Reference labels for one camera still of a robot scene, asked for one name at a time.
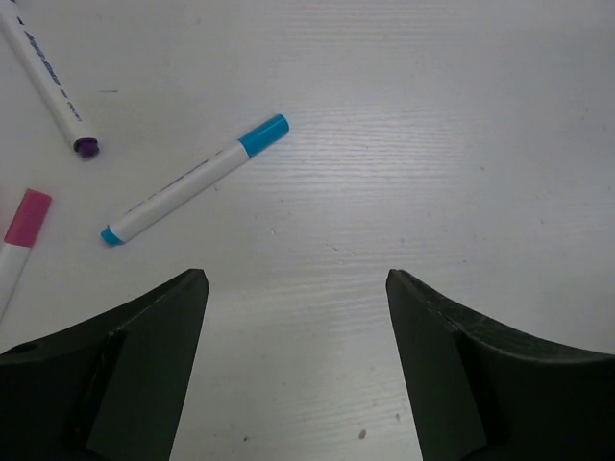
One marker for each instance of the blue capped white marker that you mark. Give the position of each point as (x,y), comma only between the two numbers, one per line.
(202,176)

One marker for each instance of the pink capped white marker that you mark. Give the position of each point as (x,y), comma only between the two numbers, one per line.
(20,239)

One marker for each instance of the purple capped pen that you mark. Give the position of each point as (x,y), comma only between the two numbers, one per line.
(79,136)

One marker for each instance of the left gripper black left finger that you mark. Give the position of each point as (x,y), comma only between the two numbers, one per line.
(109,388)

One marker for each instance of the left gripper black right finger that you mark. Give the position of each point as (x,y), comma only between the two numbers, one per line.
(481,390)

